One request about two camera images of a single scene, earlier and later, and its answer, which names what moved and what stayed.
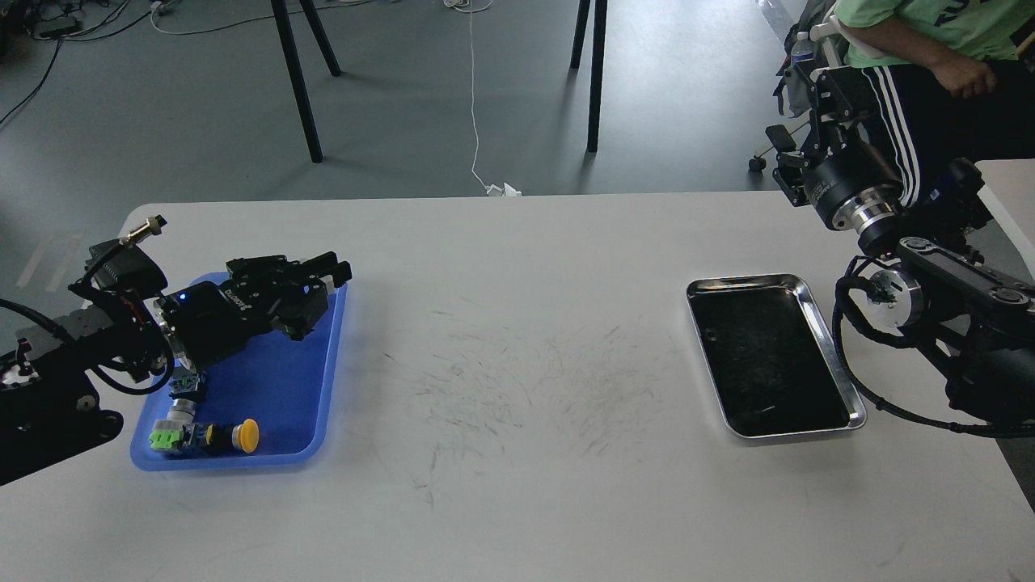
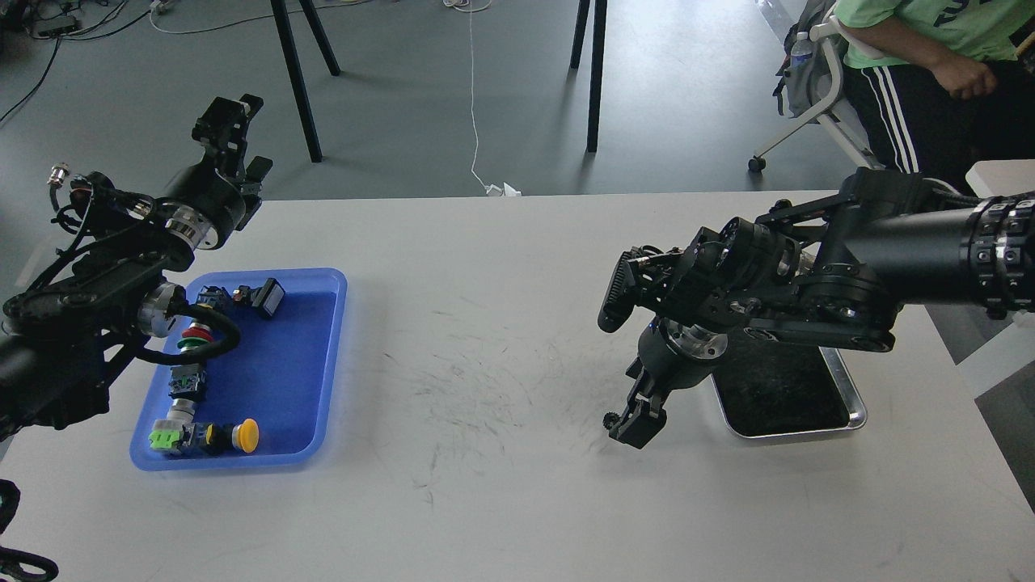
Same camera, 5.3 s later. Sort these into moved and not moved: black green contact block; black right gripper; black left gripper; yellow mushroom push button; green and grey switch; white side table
Moved: black right gripper; black left gripper
Not moved: black green contact block; green and grey switch; white side table; yellow mushroom push button
